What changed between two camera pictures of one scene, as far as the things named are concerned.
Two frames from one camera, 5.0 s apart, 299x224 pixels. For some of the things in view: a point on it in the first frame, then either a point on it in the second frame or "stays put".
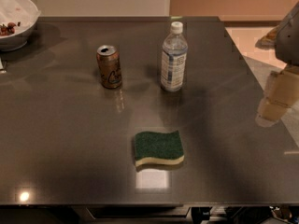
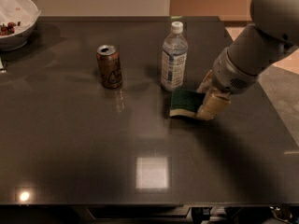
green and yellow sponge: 165,147 to 185,103
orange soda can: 109,66 stays put
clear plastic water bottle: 174,59 stays put
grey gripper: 289,39 to 231,74
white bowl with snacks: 19,15 stays put
